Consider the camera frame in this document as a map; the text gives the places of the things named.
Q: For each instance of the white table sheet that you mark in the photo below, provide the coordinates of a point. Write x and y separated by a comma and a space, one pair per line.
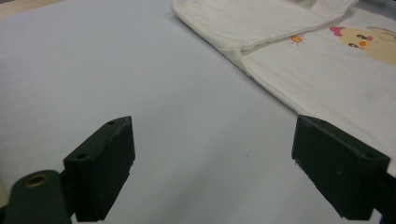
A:
124, 62

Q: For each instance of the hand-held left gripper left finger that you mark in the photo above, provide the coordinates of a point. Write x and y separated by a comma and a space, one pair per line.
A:
99, 168

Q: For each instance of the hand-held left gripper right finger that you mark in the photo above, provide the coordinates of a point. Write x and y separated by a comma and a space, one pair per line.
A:
339, 168

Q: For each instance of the white baby shirt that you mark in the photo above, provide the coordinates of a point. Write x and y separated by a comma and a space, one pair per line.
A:
311, 77

